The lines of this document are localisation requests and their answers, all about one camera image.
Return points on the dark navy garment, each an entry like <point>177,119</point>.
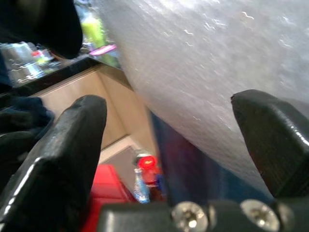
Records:
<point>21,125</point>

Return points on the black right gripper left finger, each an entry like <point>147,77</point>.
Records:
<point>60,154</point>

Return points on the red plastic box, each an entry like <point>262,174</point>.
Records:
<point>108,186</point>

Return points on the light wooden cabinet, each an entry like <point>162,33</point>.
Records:
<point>96,101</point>

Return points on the pink flat item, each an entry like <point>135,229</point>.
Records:
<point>102,50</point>

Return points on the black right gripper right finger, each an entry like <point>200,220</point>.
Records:
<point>270,135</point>

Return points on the green plastic bottle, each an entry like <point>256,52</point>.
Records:
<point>94,29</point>

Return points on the black countertop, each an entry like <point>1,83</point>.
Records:
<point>72,68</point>

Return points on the black fabric piece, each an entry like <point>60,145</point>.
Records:
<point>46,24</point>

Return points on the clear glass jar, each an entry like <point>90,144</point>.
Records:
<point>17,62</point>

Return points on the clear bottle with red cap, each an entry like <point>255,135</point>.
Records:
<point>146,174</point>

